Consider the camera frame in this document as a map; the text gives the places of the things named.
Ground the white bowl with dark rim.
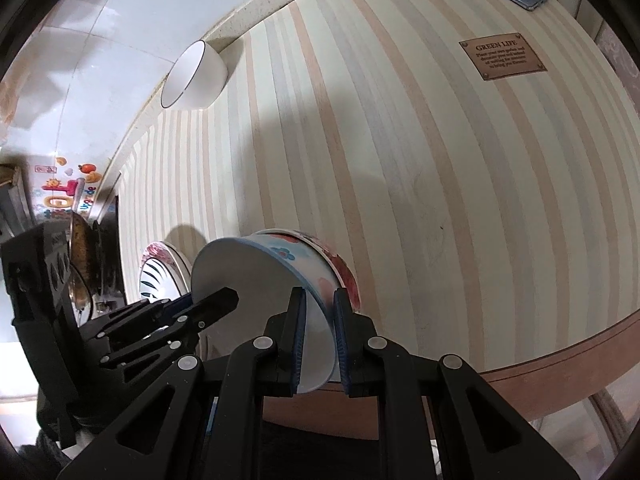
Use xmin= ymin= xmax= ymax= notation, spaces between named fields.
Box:
xmin=160 ymin=40 xmax=229 ymax=111

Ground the black wok with steel handle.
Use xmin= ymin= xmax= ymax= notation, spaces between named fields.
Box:
xmin=67 ymin=209 xmax=99 ymax=322

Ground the white plate pink flower print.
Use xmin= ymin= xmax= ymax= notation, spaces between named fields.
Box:
xmin=140 ymin=241 xmax=194 ymax=281

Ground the black range hood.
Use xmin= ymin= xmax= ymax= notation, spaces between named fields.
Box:
xmin=0 ymin=162 xmax=38 ymax=241

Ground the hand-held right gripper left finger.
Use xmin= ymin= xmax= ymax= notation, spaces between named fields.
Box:
xmin=55 ymin=287 xmax=307 ymax=480

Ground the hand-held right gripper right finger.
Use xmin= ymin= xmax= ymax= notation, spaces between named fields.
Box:
xmin=332 ymin=287 xmax=583 ymax=480

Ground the white bowl with red flowers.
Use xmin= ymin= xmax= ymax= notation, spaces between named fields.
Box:
xmin=250 ymin=229 xmax=362 ymax=313

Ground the colourful wall sticker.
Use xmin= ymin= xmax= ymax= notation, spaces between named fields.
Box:
xmin=30 ymin=157 xmax=103 ymax=221

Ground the white plate dark striped rim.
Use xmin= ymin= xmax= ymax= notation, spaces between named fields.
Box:
xmin=139 ymin=257 xmax=193 ymax=311

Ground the black glass gas stove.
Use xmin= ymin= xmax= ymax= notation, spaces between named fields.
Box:
xmin=94 ymin=194 xmax=127 ymax=303

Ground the white bowl with blue flowers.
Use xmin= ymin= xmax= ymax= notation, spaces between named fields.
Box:
xmin=191 ymin=237 xmax=337 ymax=394

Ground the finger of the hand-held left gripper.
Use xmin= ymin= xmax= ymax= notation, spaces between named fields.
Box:
xmin=80 ymin=294 xmax=196 ymax=345
xmin=99 ymin=287 xmax=240 ymax=377

